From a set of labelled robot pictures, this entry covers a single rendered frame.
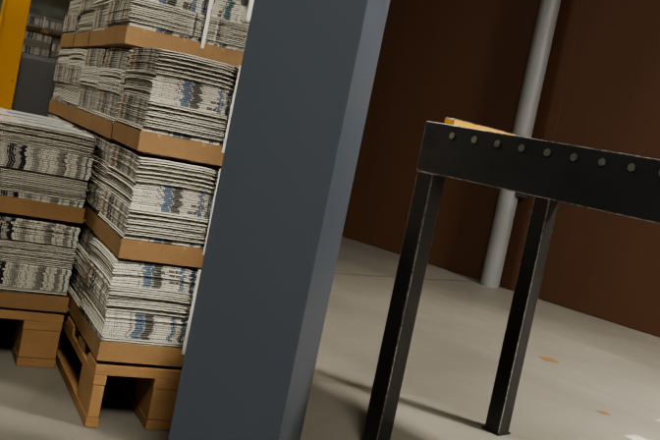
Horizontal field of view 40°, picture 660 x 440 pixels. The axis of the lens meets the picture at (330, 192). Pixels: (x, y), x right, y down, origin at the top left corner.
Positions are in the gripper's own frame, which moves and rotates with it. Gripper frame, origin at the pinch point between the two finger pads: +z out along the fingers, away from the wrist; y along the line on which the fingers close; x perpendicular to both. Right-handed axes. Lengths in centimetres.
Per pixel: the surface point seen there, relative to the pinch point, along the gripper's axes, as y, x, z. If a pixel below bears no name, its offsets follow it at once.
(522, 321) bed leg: -96, -6, 63
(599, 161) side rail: -61, 50, 18
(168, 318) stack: 5, 1, 71
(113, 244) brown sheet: 19, -5, 57
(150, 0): 15.6, -26.7, 0.9
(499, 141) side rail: -54, 26, 18
